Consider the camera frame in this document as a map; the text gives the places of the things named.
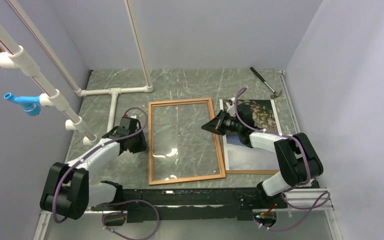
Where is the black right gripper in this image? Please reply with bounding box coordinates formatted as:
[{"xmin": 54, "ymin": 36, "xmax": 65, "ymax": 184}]
[{"xmin": 200, "ymin": 110, "xmax": 242, "ymax": 136}]

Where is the wooden picture frame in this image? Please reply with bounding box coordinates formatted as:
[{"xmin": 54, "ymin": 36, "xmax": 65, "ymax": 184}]
[{"xmin": 147, "ymin": 97, "xmax": 227, "ymax": 186}]

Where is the landscape photo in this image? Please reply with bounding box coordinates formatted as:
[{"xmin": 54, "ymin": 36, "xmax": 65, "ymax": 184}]
[{"xmin": 222, "ymin": 99, "xmax": 282, "ymax": 174}]

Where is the clear acrylic sheet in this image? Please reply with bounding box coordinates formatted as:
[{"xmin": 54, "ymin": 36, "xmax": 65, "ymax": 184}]
[{"xmin": 152, "ymin": 101, "xmax": 222, "ymax": 181}]

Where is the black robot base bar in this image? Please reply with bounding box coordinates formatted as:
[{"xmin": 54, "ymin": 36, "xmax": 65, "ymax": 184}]
[{"xmin": 92, "ymin": 186, "xmax": 286, "ymax": 223}]

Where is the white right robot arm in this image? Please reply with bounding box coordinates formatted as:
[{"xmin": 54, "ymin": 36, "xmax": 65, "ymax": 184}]
[{"xmin": 201, "ymin": 105, "xmax": 324, "ymax": 208}]

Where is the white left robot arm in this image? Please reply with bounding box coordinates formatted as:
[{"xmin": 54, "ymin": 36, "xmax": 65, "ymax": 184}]
[{"xmin": 39, "ymin": 115, "xmax": 149, "ymax": 223}]

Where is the blue faucet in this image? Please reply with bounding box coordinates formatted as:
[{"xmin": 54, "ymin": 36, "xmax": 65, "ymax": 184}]
[{"xmin": 3, "ymin": 92, "xmax": 42, "ymax": 117}]

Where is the white pvc pipe stand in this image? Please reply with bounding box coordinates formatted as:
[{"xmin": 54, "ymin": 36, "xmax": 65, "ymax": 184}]
[{"xmin": 0, "ymin": 0, "xmax": 154, "ymax": 146}]

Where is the black handled hammer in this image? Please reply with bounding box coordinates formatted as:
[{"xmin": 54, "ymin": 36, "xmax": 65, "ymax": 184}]
[{"xmin": 249, "ymin": 67, "xmax": 282, "ymax": 100}]

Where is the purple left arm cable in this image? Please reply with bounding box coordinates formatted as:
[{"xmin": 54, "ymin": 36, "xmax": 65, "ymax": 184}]
[{"xmin": 52, "ymin": 106, "xmax": 160, "ymax": 240}]

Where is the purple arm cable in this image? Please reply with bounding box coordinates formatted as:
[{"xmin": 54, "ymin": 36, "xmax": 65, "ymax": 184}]
[
  {"xmin": 234, "ymin": 87, "xmax": 331, "ymax": 233},
  {"xmin": 52, "ymin": 106, "xmax": 160, "ymax": 240}
]

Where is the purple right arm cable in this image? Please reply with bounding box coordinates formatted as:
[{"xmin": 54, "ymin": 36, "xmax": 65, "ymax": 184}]
[{"xmin": 234, "ymin": 87, "xmax": 331, "ymax": 233}]

